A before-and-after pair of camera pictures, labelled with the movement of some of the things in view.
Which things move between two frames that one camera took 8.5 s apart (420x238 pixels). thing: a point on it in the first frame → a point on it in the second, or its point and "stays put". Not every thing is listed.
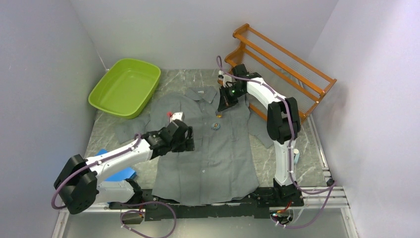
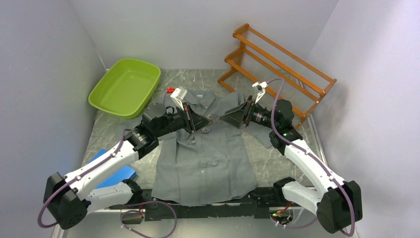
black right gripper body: x=231 y=94 → x=261 y=117
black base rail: x=258 y=207 stays put
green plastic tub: x=125 y=89 stays put
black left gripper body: x=183 y=144 → x=175 y=121
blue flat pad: x=121 y=175 stays put
